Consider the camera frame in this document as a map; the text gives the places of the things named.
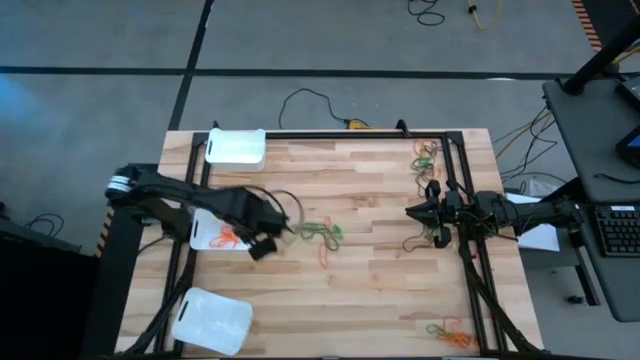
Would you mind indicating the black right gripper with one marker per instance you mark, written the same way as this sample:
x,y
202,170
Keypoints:
x,y
457,210

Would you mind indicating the white plastic basket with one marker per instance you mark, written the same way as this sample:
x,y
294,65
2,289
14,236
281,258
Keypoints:
x,y
202,240
235,150
215,320

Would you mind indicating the black frame clamp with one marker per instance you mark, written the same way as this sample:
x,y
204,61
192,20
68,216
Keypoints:
x,y
216,125
401,126

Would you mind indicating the small black floor object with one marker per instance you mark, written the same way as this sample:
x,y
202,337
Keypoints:
x,y
576,300

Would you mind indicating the dark furniture block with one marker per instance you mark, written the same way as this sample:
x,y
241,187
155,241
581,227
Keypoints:
x,y
45,310

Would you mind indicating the black round pole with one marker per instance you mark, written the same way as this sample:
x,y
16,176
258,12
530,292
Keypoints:
x,y
595,62

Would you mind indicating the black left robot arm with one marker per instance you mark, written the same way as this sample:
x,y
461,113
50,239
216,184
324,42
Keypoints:
x,y
165,192

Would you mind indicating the white paper sheet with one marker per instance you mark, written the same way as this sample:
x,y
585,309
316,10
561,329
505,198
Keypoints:
x,y
542,242

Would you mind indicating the black keyboard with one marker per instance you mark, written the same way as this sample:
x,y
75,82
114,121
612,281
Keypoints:
x,y
620,232

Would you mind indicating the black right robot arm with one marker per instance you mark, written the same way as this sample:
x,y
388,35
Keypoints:
x,y
530,212

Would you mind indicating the black panel with hazard stripes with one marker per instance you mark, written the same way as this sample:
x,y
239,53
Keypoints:
x,y
587,25

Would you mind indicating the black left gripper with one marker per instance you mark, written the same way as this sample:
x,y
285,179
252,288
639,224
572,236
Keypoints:
x,y
250,210

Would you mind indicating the black aluminium table frame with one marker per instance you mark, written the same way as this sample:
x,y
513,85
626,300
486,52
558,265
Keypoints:
x,y
310,135

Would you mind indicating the grey desk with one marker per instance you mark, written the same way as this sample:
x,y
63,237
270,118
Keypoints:
x,y
590,140

